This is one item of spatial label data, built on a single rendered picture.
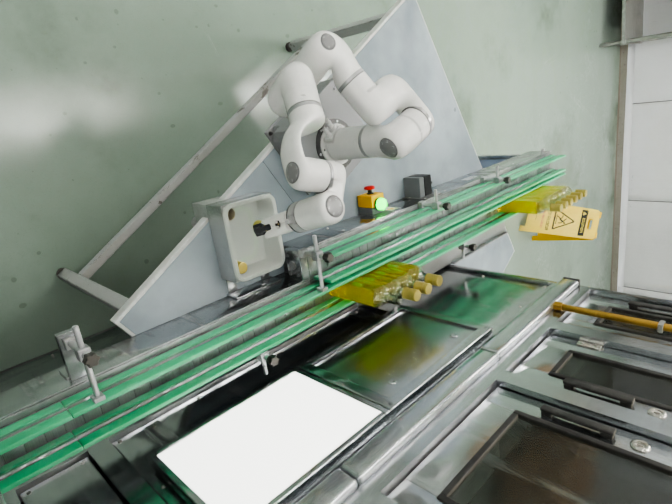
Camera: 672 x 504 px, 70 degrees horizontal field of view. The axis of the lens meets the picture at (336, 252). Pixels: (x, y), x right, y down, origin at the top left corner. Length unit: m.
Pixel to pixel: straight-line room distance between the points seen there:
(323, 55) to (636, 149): 6.10
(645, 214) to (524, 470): 6.31
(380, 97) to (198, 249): 0.64
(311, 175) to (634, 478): 0.85
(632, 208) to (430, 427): 6.32
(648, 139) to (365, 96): 5.97
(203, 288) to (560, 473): 0.97
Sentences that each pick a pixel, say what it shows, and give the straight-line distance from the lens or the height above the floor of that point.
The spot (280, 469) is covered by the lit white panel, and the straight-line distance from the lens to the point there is 1.06.
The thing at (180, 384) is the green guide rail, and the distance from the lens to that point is 1.25.
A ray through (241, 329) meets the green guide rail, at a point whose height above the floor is 0.95.
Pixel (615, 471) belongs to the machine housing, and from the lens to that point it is 1.12.
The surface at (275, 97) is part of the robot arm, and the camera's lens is 1.24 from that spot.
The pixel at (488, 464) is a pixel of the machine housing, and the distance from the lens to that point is 1.09.
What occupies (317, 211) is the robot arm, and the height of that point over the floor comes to 1.18.
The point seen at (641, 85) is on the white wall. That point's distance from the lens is 7.04.
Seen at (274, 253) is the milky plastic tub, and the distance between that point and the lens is 1.45.
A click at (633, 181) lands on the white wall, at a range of 7.18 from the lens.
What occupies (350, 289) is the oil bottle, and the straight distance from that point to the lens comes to 1.45.
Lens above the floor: 1.95
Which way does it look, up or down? 45 degrees down
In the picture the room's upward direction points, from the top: 100 degrees clockwise
